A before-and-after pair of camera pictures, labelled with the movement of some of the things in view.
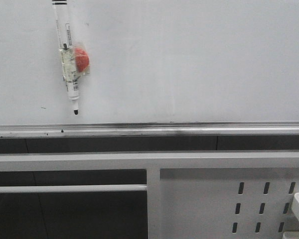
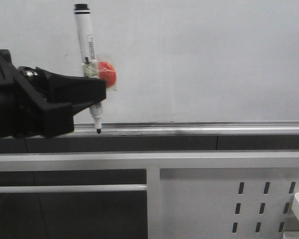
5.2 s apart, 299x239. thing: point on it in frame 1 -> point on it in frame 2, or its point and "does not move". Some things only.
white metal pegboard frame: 233,194 does not move
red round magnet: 81,59 -> 106,71
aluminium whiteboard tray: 288,128 does not move
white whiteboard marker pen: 67,52 -> 89,64
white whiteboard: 152,61 does not move
